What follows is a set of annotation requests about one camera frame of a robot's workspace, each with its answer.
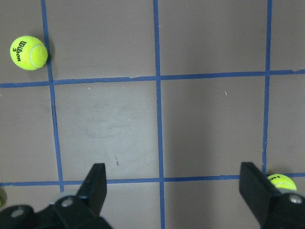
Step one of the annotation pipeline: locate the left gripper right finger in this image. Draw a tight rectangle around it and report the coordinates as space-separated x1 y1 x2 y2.
239 162 305 229

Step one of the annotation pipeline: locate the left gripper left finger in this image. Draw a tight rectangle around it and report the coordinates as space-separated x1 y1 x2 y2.
0 163 112 229

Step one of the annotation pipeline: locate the tennis ball centre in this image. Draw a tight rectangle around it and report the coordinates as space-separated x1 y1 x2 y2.
267 174 297 191

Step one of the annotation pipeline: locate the tennis ball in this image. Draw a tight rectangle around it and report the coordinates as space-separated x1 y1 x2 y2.
0 187 7 207
10 36 48 71
267 174 297 191

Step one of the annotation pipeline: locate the tennis ball lower left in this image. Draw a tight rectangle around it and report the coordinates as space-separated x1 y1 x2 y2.
0 187 7 207

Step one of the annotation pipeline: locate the tennis ball upper left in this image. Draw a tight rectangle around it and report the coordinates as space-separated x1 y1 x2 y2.
10 36 48 71

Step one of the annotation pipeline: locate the brown paper table mat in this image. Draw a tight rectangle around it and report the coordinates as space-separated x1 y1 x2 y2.
0 0 305 229

